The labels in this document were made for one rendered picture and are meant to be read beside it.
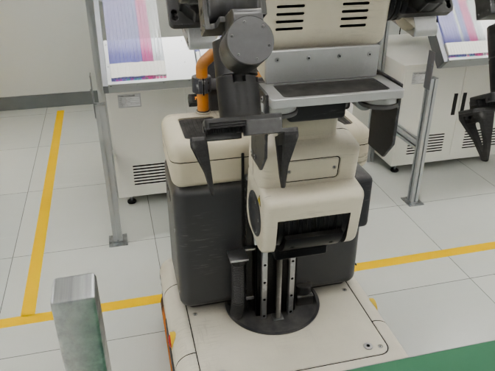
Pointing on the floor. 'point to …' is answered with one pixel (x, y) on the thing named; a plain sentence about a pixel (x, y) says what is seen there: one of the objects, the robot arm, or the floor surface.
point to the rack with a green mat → (459, 359)
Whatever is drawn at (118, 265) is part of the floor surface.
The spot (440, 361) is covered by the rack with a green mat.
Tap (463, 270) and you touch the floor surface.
